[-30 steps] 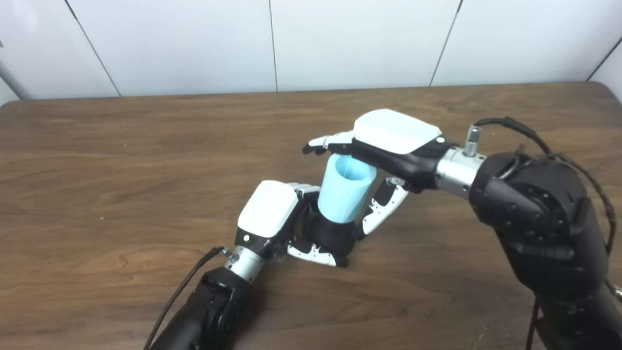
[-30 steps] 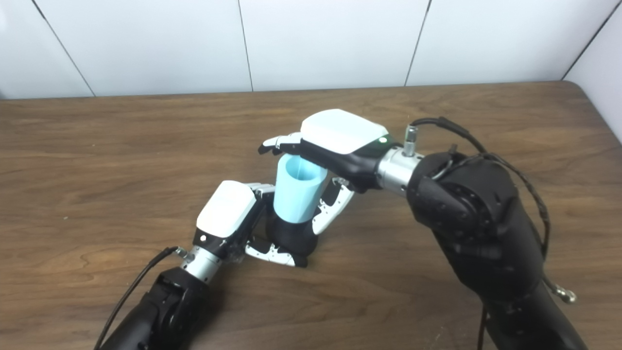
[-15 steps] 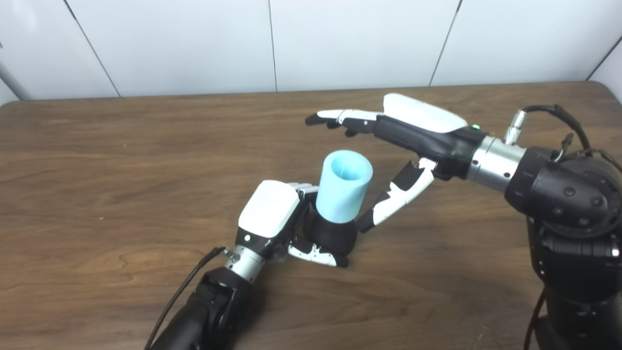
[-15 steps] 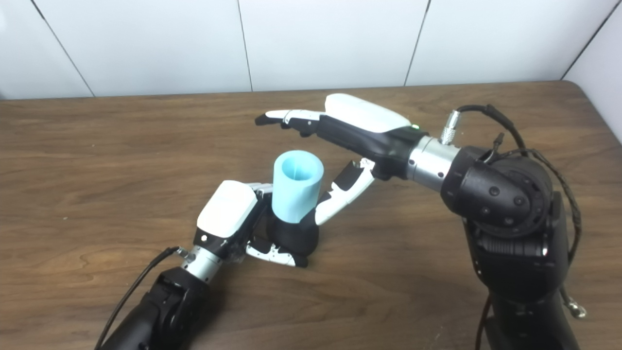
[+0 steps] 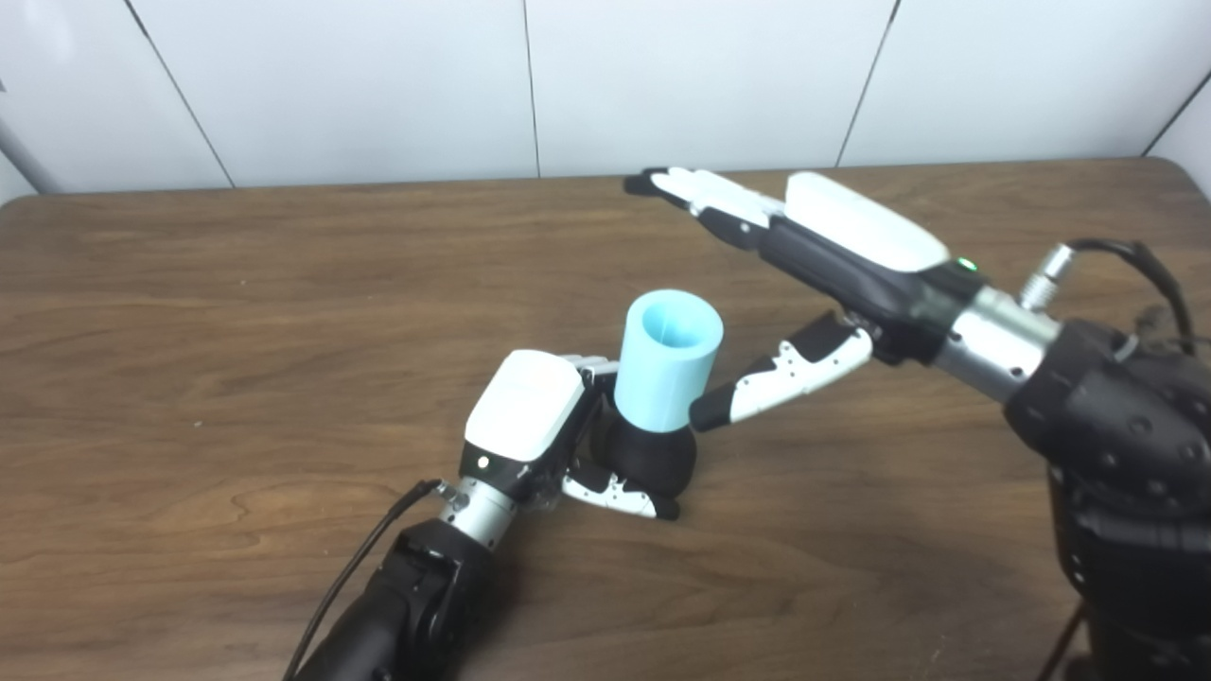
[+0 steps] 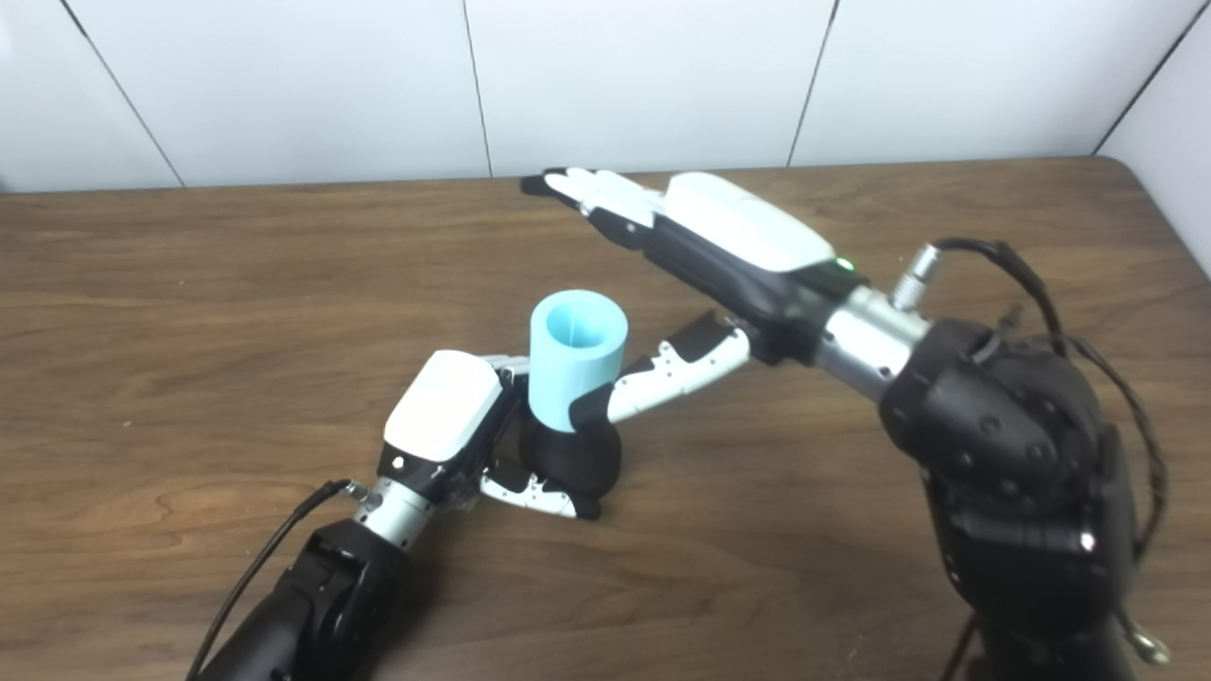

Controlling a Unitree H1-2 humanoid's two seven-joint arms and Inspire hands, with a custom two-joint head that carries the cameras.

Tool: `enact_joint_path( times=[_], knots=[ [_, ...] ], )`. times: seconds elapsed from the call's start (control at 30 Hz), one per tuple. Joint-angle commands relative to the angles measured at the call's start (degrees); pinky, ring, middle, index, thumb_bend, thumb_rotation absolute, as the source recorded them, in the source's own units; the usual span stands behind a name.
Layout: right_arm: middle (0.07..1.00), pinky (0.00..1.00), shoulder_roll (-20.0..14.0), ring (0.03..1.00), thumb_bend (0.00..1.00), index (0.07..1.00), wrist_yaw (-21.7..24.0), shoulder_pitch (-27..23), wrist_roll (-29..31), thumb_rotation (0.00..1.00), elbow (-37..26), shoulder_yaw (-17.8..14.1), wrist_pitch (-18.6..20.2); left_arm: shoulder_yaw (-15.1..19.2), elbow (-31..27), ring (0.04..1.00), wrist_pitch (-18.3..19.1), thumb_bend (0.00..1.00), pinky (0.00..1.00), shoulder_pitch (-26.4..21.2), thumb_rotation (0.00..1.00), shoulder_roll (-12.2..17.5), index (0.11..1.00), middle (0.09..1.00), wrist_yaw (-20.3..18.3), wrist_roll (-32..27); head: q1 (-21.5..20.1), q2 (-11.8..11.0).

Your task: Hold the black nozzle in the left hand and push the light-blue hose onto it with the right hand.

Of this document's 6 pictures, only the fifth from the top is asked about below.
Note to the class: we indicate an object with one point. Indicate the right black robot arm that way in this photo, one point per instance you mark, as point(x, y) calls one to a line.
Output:
point(1126, 445)

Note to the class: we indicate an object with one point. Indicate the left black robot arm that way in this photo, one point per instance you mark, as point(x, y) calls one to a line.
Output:
point(407, 605)

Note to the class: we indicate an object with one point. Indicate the grey wall corner strip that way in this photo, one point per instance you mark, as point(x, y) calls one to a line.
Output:
point(19, 156)

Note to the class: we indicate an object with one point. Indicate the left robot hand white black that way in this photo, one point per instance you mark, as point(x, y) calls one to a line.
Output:
point(525, 402)

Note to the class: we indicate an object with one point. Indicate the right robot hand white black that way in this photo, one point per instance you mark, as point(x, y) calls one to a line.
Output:
point(861, 227)

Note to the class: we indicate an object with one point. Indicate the black nozzle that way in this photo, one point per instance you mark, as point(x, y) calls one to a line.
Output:
point(653, 459)

